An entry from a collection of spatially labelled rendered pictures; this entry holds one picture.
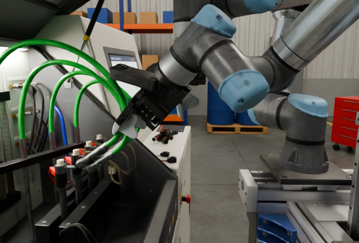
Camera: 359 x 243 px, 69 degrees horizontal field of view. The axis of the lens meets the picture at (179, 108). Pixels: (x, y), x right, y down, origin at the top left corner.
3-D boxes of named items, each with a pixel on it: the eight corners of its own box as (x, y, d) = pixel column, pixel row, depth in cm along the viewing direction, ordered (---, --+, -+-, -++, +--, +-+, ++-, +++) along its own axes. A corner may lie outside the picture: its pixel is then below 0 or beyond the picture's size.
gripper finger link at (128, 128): (122, 153, 61) (146, 127, 57) (103, 135, 61) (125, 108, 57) (128, 147, 64) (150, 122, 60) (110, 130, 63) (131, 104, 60)
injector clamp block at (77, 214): (76, 282, 66) (72, 227, 64) (39, 278, 67) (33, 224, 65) (121, 209, 99) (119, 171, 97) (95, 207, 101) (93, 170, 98)
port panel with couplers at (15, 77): (21, 161, 88) (12, 67, 83) (12, 161, 88) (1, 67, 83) (45, 149, 101) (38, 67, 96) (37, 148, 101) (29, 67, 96)
